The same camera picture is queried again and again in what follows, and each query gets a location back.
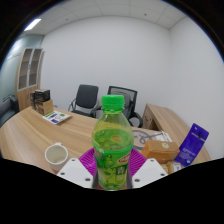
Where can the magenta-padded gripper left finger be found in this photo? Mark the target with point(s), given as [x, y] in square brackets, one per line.
[75, 170]

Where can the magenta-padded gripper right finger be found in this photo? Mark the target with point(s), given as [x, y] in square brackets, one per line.
[148, 170]

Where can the green drink bottle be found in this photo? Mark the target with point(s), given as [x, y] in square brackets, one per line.
[112, 146]

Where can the brown cardboard box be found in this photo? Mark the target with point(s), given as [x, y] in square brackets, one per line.
[160, 150]

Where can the white and brown ribbed cup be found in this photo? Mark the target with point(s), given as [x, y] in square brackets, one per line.
[56, 156]

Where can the purple standing pouch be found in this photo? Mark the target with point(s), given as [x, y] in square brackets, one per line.
[192, 145]

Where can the wooden side desk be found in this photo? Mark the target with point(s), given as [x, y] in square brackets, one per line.
[166, 118]

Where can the white and green leaflet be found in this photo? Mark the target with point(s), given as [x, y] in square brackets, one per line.
[56, 117]

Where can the dark grey office chair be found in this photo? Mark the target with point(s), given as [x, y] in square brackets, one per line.
[86, 98]

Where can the black mesh office chair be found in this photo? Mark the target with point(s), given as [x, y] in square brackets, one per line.
[128, 100]

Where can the stack of dark boxes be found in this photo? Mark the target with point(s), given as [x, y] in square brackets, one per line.
[41, 100]

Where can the dark sofa chair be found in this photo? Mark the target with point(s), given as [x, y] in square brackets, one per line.
[7, 110]

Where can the wooden shelf cabinet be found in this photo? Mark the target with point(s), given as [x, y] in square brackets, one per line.
[28, 76]

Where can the long ceiling light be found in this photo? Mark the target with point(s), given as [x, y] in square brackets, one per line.
[32, 24]

